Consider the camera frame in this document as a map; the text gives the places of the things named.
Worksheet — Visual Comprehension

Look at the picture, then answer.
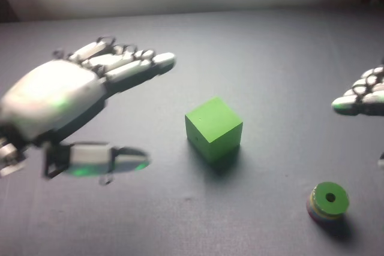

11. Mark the rainbow ring toy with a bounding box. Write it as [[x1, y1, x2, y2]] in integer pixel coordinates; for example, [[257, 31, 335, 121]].
[[305, 181, 350, 224]]

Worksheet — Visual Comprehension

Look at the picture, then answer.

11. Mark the green wooden cube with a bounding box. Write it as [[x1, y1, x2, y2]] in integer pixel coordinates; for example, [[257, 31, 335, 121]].
[[184, 96, 244, 166]]

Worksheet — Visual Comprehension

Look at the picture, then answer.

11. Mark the grey table cloth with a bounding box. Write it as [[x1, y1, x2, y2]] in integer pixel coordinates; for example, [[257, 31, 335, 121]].
[[0, 8, 384, 256]]

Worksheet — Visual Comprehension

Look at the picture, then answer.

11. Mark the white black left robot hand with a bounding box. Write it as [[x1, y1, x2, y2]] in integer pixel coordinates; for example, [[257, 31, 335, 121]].
[[0, 36, 176, 185]]

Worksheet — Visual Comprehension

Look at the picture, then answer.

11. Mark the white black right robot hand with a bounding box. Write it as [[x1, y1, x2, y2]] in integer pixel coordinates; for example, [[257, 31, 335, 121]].
[[331, 65, 384, 169]]

